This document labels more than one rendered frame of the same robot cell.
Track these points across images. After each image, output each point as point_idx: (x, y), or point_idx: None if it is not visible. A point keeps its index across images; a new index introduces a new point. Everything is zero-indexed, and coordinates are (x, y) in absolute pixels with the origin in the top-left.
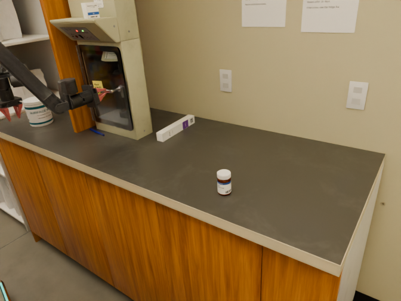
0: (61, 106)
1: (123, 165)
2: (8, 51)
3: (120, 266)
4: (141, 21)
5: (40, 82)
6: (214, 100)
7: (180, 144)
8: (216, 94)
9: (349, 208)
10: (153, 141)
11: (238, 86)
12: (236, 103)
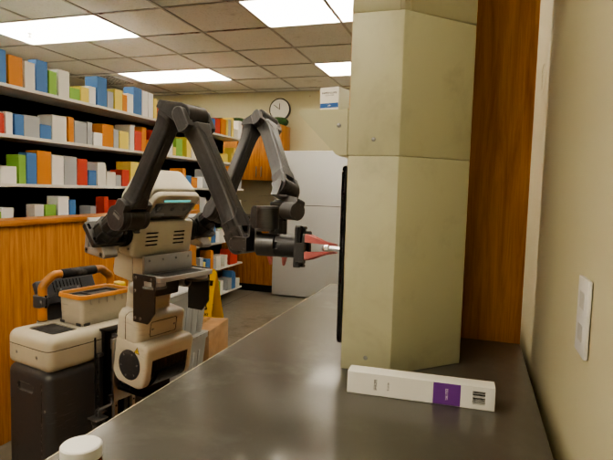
0: (237, 242)
1: (225, 375)
2: (206, 149)
3: None
4: (548, 149)
5: (227, 198)
6: (571, 377)
7: (343, 412)
8: (575, 359)
9: None
10: (345, 381)
11: (596, 345)
12: (589, 407)
